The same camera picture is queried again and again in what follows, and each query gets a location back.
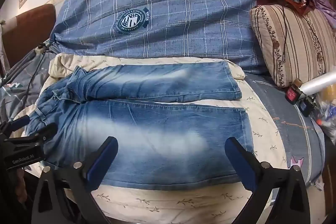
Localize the person's left hand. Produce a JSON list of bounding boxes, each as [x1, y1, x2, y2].
[[16, 169, 28, 204]]

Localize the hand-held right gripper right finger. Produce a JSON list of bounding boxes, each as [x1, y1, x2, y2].
[[224, 137, 311, 224]]

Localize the blue denim pants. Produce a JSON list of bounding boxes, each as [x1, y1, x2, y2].
[[25, 61, 255, 185]]

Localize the brown headboard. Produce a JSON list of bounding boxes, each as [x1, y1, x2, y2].
[[4, 4, 57, 67]]

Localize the grey patterned cloth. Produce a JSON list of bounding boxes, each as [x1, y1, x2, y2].
[[0, 40, 57, 123]]

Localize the dark small bottle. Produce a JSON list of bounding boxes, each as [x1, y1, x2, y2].
[[298, 97, 317, 117]]

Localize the cream floral blanket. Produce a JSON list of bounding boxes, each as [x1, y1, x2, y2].
[[13, 53, 289, 224]]

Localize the purple cloth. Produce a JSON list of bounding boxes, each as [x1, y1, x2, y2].
[[304, 0, 336, 21]]

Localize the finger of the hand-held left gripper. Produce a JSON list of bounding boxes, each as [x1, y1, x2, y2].
[[0, 115, 31, 136], [10, 122, 58, 148]]

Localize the blue plaid quilt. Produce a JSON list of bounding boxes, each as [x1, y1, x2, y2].
[[50, 0, 268, 76]]

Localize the red label bottle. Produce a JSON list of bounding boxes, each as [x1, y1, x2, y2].
[[286, 78, 305, 104]]

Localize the white plastic bag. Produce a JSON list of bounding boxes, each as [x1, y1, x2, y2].
[[315, 103, 336, 144]]

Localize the yellow container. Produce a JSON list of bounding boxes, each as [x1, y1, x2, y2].
[[322, 84, 336, 106]]

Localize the striped floral pillow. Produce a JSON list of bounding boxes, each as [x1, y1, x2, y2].
[[249, 4, 336, 88]]

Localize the clear plastic film roll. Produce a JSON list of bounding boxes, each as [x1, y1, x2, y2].
[[301, 74, 332, 96]]

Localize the black cord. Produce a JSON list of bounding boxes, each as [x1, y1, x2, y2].
[[264, 0, 311, 88]]

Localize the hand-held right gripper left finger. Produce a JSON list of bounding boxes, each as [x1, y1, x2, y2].
[[31, 136, 119, 224]]

